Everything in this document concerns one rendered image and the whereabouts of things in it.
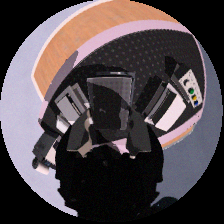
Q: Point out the white button panel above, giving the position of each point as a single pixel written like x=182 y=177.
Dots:
x=186 y=77

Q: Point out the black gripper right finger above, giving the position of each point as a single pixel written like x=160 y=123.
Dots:
x=143 y=144

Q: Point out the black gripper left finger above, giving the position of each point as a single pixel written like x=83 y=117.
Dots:
x=75 y=143

